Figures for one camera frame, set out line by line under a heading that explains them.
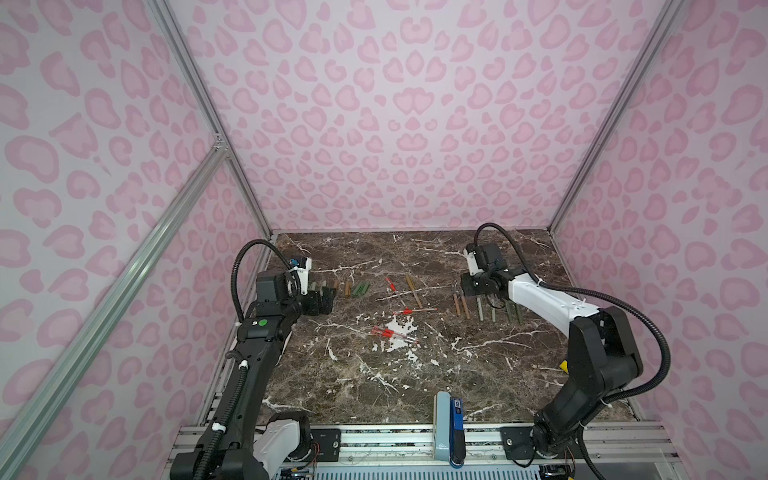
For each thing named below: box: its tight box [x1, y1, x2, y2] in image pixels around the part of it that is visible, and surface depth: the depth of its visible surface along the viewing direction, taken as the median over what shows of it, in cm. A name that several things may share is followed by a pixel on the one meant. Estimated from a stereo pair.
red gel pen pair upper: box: [371, 326, 420, 344], surface depth 95 cm
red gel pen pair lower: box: [371, 326, 420, 344], surface depth 95 cm
